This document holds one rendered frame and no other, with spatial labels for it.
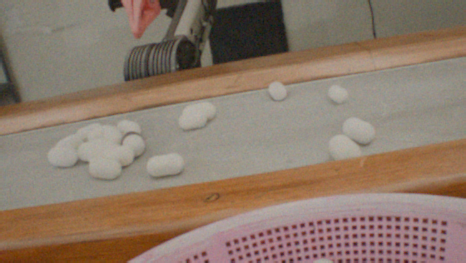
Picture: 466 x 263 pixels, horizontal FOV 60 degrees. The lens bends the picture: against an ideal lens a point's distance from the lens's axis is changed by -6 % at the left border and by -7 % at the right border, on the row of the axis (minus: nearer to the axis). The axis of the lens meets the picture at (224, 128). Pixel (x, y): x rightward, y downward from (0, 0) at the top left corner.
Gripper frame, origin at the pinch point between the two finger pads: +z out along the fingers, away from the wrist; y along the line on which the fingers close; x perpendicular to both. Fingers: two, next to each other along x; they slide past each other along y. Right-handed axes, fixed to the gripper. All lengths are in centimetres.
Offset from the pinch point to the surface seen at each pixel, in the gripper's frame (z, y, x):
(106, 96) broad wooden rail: 1.9, -7.9, 10.0
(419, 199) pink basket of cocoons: 31.9, 21.3, -16.8
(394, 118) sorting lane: 19.0, 26.5, -2.0
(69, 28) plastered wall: -152, -94, 138
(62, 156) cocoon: 18.1, -6.6, -2.7
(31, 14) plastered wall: -162, -117, 129
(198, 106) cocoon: 11.6, 7.0, 2.1
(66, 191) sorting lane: 23.2, -4.5, -5.1
